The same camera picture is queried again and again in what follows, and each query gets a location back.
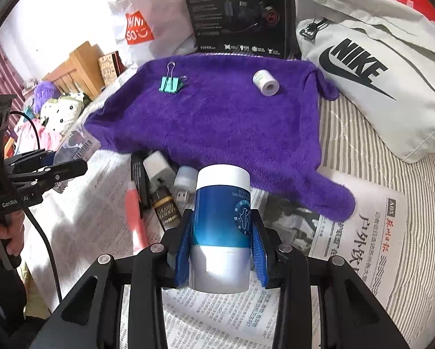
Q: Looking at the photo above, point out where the small white jar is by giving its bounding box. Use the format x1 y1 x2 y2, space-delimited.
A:
253 70 279 97

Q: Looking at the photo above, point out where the person's dark clothing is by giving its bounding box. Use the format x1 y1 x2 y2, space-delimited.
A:
0 254 54 349

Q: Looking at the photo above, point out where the purple towel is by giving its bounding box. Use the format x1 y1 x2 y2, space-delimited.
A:
84 53 357 222

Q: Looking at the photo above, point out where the purple plush toy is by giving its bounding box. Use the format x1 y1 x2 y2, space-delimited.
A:
33 81 60 113

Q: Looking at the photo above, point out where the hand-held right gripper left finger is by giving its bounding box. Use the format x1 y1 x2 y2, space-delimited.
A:
28 209 196 349

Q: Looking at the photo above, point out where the grey sling bag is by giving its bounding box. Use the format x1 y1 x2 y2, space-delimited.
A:
294 0 435 164

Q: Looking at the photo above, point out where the white usb light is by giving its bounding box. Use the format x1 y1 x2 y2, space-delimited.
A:
174 166 198 204

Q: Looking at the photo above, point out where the blue and white bottle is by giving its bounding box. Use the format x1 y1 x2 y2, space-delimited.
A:
188 165 252 295

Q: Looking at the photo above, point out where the black and gold tube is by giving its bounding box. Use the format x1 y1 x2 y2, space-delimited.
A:
150 185 183 231

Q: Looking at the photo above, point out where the wooden bedside furniture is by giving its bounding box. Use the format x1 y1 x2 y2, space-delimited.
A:
43 42 107 99

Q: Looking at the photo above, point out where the pink and white pen tool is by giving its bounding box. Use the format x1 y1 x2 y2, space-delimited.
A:
126 184 150 253

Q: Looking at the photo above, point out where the newspaper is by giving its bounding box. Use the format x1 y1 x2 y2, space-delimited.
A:
23 149 411 349

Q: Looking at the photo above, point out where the clear plastic pill bottle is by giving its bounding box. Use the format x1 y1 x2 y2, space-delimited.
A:
53 123 102 194

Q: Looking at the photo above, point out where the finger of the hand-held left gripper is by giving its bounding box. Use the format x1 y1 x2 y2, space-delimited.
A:
9 161 89 190
4 149 57 174

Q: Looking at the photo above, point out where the pink printed cloth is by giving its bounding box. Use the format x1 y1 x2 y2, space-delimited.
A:
14 116 63 153

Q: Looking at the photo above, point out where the white plastic shopping bag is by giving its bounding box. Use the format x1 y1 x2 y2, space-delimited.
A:
108 0 200 68

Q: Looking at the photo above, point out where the white spotted plush toy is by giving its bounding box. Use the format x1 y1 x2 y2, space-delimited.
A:
39 92 85 135

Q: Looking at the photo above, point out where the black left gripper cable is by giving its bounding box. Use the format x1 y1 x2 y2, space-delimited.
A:
10 111 63 304

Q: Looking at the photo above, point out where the white charger plug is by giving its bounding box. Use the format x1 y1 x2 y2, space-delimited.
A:
143 152 178 190

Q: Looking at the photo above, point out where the black product box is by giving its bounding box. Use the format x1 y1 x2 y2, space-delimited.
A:
181 0 288 60

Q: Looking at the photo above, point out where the patterned notebook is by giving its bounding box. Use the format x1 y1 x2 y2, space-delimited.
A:
98 51 125 87

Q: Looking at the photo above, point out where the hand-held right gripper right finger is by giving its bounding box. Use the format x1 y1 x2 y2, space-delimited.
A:
251 209 411 349

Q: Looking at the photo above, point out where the teal binder clip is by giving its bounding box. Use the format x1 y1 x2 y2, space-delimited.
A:
159 62 189 95

